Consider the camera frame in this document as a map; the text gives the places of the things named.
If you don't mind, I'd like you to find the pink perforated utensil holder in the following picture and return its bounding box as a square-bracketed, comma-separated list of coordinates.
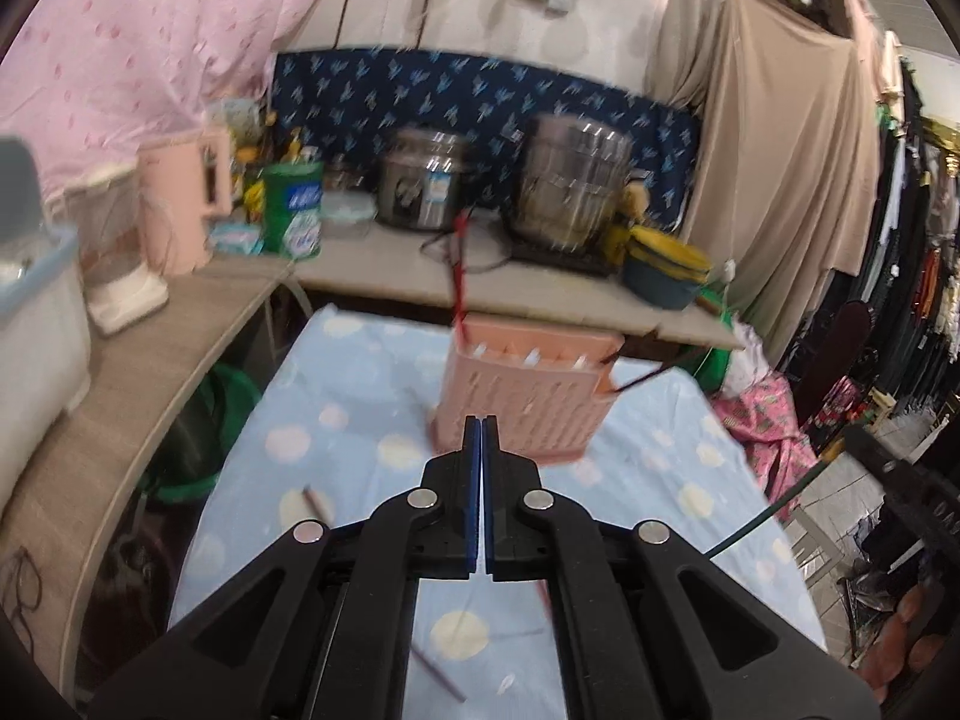
[431, 314, 623, 465]

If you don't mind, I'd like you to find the brown chopstick in holder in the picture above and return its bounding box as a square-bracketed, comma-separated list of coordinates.
[610, 348, 703, 397]

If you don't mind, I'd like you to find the green plastic bag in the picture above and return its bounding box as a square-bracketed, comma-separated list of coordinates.
[692, 288, 734, 395]

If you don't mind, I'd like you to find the pink floral fabric pile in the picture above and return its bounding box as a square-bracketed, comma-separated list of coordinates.
[711, 372, 817, 504]

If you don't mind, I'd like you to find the red chopstick in holder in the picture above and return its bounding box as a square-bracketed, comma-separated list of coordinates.
[449, 211, 469, 341]

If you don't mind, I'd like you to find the small stainless steel pot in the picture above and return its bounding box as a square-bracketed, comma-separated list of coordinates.
[377, 127, 469, 232]

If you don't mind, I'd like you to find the large stainless steel pot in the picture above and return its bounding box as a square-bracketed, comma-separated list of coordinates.
[509, 114, 635, 254]

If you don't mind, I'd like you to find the green detergent container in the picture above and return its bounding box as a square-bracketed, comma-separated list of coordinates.
[262, 163, 322, 260]

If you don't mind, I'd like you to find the pink electric kettle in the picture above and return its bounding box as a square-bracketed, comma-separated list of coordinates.
[137, 127, 233, 277]

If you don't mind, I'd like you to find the navy patterned cloth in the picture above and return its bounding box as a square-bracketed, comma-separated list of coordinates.
[270, 47, 701, 229]

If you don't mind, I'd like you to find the beige hanging cloth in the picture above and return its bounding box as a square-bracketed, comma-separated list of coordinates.
[647, 0, 880, 361]

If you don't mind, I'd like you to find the white plastic storage bin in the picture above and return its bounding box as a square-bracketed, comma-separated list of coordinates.
[0, 135, 93, 504]

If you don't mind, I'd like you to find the white small appliance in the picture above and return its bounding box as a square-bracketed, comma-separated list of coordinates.
[62, 163, 169, 337]

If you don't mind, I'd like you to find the pink floral curtain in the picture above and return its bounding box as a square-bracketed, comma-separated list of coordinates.
[2, 0, 316, 195]

